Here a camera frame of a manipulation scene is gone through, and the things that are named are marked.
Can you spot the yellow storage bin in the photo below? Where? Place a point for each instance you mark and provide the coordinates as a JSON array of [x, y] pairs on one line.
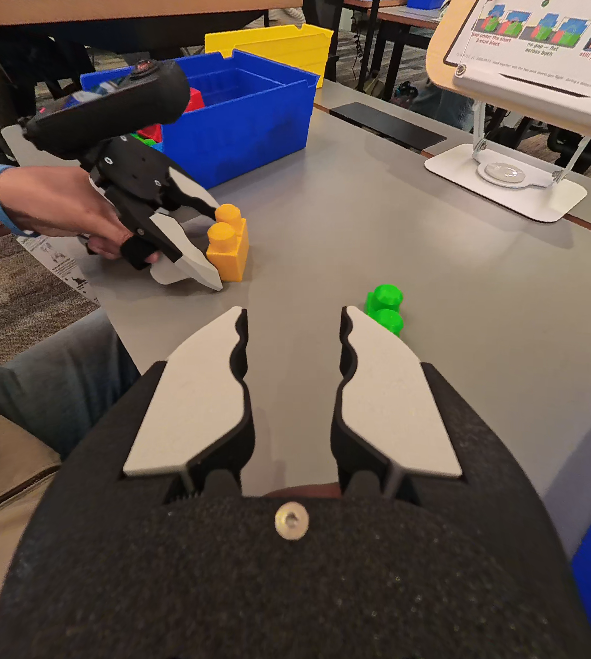
[[285, 46]]

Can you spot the orange mega block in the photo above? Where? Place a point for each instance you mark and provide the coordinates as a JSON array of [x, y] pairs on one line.
[[232, 257]]

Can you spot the wooden table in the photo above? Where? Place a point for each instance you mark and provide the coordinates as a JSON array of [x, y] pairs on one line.
[[90, 8]]

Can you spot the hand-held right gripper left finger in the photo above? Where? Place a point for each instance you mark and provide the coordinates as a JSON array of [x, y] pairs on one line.
[[187, 412]]

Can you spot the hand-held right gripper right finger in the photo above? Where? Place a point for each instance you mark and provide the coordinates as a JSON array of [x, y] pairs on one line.
[[398, 412]]

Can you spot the green mega block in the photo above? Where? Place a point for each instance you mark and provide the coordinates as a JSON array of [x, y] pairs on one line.
[[386, 309]]

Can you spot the person's jeans leg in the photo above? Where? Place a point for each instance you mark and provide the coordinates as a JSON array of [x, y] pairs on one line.
[[48, 381]]

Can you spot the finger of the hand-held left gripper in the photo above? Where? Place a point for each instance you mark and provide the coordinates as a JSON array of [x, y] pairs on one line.
[[198, 196], [187, 263]]

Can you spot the black flat panel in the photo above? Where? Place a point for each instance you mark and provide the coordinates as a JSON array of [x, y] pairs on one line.
[[388, 126]]

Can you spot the printed instruction sheet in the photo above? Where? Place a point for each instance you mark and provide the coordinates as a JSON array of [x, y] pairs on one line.
[[542, 41]]

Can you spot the white board stand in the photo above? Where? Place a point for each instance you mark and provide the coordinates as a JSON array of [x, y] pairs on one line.
[[542, 196]]

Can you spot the pile of colourful blocks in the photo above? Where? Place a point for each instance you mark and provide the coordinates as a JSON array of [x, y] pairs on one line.
[[177, 108]]

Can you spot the person's left hand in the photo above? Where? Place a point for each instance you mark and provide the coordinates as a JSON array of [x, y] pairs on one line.
[[69, 201]]

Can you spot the printed paper sheet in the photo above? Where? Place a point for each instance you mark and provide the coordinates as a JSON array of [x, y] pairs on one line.
[[64, 268]]

